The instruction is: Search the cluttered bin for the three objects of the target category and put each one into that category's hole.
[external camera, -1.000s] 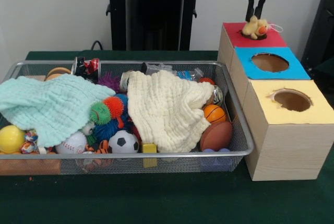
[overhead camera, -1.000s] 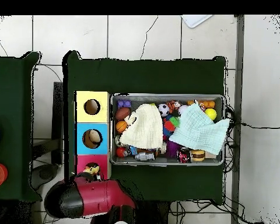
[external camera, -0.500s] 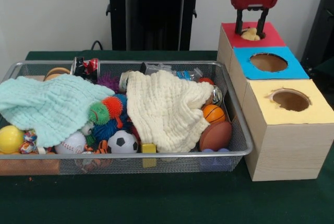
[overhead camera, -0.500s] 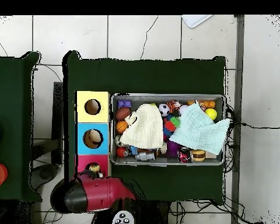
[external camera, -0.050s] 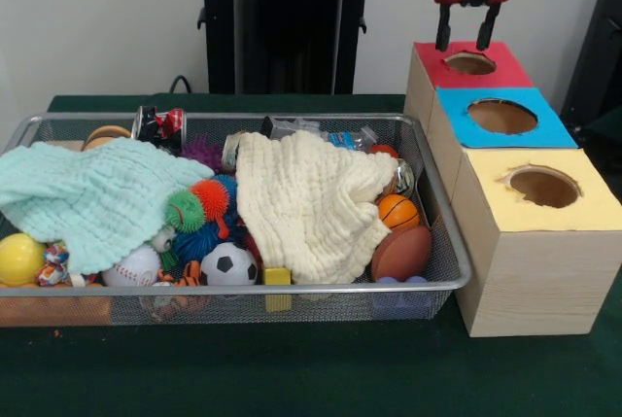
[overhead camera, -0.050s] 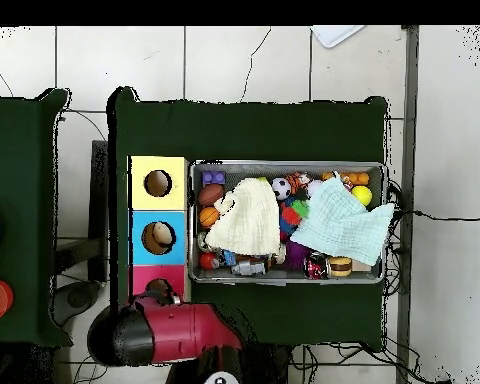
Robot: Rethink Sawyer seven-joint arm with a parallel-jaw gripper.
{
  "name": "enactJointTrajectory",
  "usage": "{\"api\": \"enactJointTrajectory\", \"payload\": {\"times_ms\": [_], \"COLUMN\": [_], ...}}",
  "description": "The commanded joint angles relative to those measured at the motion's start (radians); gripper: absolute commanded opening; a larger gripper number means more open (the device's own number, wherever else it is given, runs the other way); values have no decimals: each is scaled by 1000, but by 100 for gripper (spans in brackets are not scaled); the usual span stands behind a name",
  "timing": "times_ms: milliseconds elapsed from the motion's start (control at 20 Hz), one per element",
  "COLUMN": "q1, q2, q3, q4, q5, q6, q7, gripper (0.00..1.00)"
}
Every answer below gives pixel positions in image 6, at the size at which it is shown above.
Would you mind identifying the black floor cable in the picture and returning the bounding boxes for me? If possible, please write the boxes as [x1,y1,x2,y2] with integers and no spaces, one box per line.
[387,209,480,223]

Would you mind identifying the purple building block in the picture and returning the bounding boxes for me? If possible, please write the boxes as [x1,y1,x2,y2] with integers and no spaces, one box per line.
[201,170,228,186]

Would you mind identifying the wire mesh bin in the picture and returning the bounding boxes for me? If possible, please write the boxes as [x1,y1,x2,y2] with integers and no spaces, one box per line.
[187,158,388,286]

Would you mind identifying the dark green table cloth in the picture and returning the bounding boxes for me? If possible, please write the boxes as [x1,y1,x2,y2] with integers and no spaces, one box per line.
[0,88,73,348]
[107,85,389,353]

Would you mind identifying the wooden box with three holes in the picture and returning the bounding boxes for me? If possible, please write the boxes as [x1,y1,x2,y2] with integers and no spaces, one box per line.
[126,155,190,299]

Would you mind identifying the mint green waffle cloth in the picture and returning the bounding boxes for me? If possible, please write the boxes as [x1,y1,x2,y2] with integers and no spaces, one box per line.
[289,175,396,267]

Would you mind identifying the cream waffle cloth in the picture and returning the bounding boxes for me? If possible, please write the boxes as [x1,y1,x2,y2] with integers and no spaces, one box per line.
[204,177,282,257]

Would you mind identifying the brown toy football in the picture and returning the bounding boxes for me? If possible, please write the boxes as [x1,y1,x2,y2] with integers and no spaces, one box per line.
[196,183,225,208]

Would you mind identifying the black and white soccer ball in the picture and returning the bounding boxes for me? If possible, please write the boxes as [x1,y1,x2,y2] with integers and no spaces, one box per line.
[270,176,292,201]

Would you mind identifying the small orange basketball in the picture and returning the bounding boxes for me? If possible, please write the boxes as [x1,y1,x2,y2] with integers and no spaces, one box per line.
[198,206,220,229]

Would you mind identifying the white tray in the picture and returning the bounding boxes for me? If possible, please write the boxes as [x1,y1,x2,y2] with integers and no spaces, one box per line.
[310,25,365,50]

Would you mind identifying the yellow ball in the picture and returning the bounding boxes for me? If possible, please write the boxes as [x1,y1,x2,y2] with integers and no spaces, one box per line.
[350,185,373,208]

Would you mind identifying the toy hamburger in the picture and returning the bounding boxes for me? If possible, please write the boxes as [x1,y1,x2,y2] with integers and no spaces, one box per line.
[327,256,352,278]

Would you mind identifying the crushed red can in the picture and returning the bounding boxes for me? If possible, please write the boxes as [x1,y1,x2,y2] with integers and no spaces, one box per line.
[303,251,329,280]

